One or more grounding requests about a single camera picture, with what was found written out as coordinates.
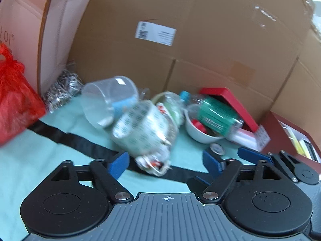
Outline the pink cardboard box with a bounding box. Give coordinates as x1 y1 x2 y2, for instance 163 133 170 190
0 0 101 96

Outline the green label plastic bottle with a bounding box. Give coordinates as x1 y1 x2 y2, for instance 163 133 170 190
179 90 245 136

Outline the grey bowl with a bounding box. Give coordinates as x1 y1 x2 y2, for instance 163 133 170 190
184 104 227 144

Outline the patterned plastic bottle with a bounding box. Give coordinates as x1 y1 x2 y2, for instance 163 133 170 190
111 92 186 178

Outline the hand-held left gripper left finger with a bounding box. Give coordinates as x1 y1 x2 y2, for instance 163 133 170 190
50 152 134 204

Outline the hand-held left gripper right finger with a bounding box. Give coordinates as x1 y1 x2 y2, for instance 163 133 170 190
187 149 283 204

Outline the red mesh bag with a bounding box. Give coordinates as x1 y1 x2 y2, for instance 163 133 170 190
0 43 47 146

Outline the large brown cardboard box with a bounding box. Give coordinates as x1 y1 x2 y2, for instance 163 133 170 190
68 0 321 136

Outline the red bottle cap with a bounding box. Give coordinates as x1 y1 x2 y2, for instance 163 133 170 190
191 119 209 134

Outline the black tape roll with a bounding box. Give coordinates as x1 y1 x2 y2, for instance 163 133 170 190
209 143 226 156

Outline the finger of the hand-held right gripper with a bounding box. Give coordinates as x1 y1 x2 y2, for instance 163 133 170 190
238 147 302 183

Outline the clear plastic cup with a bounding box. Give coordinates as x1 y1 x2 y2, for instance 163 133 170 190
81 75 140 129

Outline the row of small boxes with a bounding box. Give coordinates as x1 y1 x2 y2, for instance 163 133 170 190
281 123 319 161

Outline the red flat box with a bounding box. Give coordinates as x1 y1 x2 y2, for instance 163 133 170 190
199 87 271 152

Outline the shiny silver crinkled bag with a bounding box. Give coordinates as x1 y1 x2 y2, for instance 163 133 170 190
43 69 85 114

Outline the black strap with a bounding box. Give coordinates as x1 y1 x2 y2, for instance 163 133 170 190
27 120 209 184

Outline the dark red storage box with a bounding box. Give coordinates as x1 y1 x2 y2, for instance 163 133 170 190
261 110 321 164

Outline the teal mat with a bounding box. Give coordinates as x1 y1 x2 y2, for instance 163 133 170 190
0 95 251 241

